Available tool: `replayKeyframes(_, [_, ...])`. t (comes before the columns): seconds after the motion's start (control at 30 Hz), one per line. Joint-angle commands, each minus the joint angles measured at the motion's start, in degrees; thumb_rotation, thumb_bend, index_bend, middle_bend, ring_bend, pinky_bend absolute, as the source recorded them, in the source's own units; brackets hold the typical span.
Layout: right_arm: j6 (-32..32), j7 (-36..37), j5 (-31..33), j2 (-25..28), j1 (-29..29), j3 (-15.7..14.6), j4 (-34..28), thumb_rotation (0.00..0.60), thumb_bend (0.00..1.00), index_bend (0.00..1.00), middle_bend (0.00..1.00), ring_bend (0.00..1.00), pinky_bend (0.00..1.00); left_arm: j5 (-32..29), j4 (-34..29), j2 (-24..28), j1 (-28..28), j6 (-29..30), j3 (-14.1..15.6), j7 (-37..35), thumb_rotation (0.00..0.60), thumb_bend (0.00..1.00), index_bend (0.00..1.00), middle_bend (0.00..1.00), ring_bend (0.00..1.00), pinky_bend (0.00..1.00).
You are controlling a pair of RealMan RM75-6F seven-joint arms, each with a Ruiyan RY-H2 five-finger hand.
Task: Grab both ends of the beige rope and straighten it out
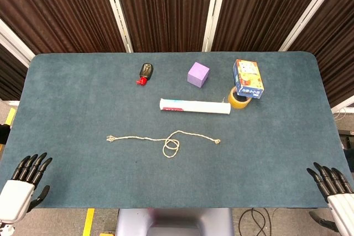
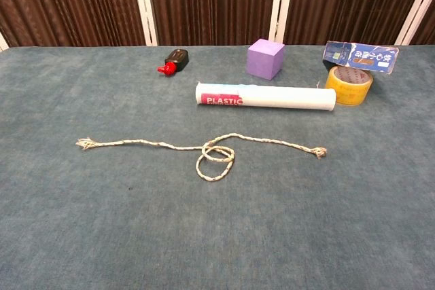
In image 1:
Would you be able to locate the left black-fingered white robot hand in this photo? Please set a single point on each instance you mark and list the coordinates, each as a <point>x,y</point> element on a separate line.
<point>16,197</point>

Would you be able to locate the purple foam cube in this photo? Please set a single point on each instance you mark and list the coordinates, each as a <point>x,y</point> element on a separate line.
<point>197,75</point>

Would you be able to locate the blue-grey table mat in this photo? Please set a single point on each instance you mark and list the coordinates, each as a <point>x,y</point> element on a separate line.
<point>110,178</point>

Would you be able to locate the white rolled paper tube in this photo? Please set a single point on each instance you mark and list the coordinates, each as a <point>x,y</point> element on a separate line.
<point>199,107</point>

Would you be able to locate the yellow adhesive tape roll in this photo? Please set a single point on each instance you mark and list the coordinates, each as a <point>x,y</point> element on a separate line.
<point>238,103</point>

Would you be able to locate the black equipment box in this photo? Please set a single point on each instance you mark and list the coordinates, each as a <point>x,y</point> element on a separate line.
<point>349,150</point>

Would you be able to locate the brown ribbed partition panel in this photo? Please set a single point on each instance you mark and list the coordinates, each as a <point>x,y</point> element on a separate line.
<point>262,6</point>
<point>55,6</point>
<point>166,9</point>
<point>336,42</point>
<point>9,78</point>

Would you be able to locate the blue printed cardboard box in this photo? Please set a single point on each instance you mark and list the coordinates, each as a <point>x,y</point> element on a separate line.
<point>247,79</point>

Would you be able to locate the right black-fingered white robot hand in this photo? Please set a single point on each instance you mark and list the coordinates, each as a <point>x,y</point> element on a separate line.
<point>341,208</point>

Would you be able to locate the black bottle red cap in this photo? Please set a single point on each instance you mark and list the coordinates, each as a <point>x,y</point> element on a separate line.
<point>146,70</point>

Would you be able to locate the white partition frame post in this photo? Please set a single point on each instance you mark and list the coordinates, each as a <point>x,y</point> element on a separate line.
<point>15,45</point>
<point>213,12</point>
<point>117,9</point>
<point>309,12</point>

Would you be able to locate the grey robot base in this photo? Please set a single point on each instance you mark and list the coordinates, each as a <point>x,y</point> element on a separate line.
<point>174,222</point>

